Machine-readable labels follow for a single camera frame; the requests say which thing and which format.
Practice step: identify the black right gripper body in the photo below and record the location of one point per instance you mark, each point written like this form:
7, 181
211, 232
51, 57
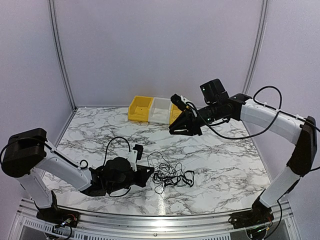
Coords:
194, 124

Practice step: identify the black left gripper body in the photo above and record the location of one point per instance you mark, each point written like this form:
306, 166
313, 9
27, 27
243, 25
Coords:
139, 182

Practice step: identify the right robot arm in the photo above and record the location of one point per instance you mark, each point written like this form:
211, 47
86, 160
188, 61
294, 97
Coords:
301, 132

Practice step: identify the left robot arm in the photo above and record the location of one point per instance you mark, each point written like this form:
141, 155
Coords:
28, 151

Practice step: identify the right yellow bin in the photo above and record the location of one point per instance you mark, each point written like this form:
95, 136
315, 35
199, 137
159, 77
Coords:
176, 109

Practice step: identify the yellow bin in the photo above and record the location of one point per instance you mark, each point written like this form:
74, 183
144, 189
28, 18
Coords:
139, 108
176, 109

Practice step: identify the white translucent bin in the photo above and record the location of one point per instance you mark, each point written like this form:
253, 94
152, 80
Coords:
159, 111

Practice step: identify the left yellow bin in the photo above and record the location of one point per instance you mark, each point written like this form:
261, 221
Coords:
139, 108

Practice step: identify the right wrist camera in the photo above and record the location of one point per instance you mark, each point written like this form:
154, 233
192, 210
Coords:
189, 106

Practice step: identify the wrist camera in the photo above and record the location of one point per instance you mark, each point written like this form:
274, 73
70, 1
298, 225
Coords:
189, 106
135, 155

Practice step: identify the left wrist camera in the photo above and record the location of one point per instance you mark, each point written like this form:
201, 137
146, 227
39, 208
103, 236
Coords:
135, 155

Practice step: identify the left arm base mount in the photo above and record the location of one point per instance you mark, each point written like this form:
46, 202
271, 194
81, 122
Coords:
59, 217

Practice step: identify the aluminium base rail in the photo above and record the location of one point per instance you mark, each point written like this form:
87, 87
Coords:
108, 226

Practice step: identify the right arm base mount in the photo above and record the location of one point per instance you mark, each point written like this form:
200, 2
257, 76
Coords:
248, 218

